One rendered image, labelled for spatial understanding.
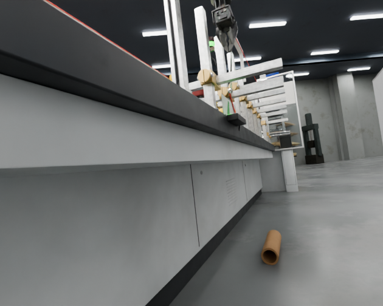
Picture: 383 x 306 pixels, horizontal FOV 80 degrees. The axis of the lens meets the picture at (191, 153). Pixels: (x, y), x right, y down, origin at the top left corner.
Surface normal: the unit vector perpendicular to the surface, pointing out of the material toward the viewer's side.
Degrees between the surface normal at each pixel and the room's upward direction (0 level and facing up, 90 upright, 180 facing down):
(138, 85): 90
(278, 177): 90
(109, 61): 90
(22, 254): 90
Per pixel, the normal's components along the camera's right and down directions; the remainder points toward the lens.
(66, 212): 0.91, -0.13
